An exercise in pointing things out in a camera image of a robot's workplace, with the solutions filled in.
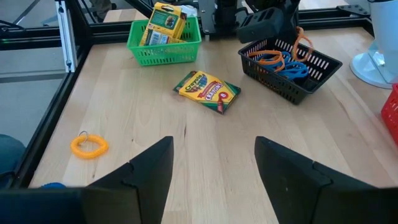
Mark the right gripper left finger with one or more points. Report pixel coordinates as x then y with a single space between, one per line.
93 205

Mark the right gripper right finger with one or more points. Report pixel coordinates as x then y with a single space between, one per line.
326 205

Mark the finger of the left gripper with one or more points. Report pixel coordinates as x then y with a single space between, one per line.
290 21

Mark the orange rubber band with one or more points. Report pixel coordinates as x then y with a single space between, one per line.
270 60
310 42

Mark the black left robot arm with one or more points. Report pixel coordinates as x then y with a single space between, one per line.
225 15

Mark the dark office chair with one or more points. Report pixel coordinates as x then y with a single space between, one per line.
11 155

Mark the black plastic basket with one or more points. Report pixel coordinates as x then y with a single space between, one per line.
280 90

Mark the white plastic bag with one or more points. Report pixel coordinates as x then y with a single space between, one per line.
191 11

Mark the green plastic basket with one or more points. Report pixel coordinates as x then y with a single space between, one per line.
164 54

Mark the red plastic basket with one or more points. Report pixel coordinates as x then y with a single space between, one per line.
391 115

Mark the black aluminium table frame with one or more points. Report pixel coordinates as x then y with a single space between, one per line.
48 124

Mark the silver aluminium post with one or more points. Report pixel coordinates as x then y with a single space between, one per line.
66 37

